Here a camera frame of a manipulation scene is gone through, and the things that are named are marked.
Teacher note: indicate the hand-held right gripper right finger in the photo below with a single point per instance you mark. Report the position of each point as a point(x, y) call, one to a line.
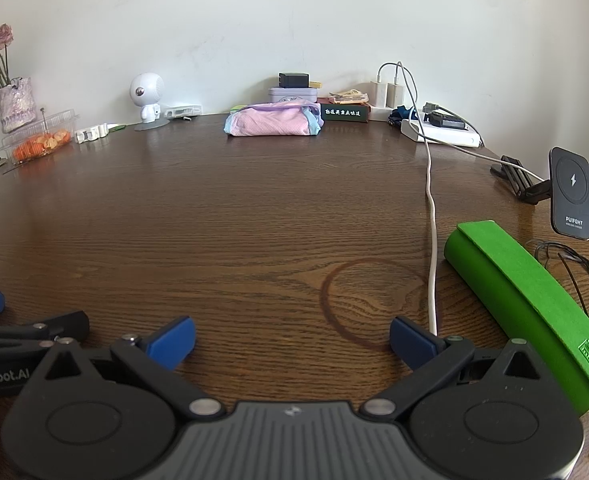
point(412, 345)

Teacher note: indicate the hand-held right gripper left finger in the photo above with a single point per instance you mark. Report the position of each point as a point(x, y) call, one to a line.
point(174, 342)

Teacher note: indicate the pink blue mesh vest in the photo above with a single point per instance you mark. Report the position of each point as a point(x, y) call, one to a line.
point(274, 120)

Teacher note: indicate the green case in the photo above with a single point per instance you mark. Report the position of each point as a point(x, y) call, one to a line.
point(524, 310)

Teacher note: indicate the thin dark stick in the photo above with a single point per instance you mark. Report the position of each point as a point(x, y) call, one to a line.
point(14, 170)

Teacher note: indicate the clear plastic box of oranges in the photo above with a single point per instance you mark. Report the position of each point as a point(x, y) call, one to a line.
point(39, 142)

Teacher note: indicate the black folding phone stand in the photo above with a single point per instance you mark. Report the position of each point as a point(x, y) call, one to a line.
point(517, 177)

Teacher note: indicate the white plastic gadget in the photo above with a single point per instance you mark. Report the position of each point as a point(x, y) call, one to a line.
point(92, 133)

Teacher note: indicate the green white sachet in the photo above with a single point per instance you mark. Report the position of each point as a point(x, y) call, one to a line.
point(117, 128)

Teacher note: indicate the black power adapter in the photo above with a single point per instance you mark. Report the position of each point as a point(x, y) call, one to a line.
point(445, 121)

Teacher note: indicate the small white rectangular device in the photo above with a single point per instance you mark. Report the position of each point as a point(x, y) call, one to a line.
point(183, 111)

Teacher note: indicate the dark green red box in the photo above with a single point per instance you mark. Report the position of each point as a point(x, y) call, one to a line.
point(343, 113)

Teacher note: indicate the small green white box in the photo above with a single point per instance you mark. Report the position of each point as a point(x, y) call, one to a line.
point(239, 107)

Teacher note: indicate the snack packets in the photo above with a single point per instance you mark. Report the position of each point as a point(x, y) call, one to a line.
point(348, 96)

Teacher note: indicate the printed tin box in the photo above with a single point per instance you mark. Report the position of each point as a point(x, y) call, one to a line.
point(293, 95)

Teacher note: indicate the black charger block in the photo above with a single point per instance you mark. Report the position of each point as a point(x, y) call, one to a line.
point(293, 80)

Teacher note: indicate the white wall charger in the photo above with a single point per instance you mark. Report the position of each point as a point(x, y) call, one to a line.
point(379, 92)
point(396, 95)

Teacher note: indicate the white robot-shaped camera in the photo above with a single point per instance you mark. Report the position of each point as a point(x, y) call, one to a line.
point(147, 92)

